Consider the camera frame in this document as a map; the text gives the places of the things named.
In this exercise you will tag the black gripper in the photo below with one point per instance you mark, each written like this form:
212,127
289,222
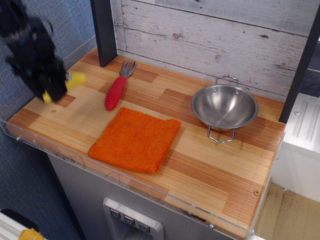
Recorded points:
33,51

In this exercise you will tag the orange folded cloth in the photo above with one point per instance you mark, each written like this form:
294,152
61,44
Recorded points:
136,141

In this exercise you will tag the silver dispenser button panel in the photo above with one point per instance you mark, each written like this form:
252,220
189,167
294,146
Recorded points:
130,221

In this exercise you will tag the clear acrylic edge guard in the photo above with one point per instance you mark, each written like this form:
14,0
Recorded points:
204,190

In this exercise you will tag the red handled toy fork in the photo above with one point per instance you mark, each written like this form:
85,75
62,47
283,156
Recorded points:
114,94

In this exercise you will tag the dark cabinet post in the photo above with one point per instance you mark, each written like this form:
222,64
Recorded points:
104,31
304,62

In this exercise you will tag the small steel two-handled pan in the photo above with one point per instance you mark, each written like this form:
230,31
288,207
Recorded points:
224,107

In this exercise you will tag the white grooved side counter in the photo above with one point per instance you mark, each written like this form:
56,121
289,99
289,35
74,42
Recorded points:
303,126

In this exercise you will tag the dark right cabinet post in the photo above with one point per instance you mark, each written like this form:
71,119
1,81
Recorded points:
304,62

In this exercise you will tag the yellow plastic toy banana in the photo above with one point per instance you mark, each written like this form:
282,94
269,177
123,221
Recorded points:
72,79

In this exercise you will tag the yellow object bottom left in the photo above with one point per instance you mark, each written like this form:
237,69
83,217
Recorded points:
30,234

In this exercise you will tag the dark left cabinet post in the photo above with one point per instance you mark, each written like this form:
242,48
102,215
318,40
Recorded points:
104,31

